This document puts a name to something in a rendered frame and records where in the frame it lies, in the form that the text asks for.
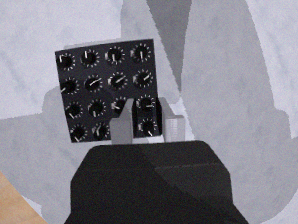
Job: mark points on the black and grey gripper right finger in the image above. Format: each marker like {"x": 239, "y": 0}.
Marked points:
{"x": 171, "y": 126}

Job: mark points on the black knob box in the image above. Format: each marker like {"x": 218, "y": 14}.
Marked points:
{"x": 106, "y": 65}

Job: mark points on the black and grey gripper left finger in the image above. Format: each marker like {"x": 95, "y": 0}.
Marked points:
{"x": 123, "y": 128}

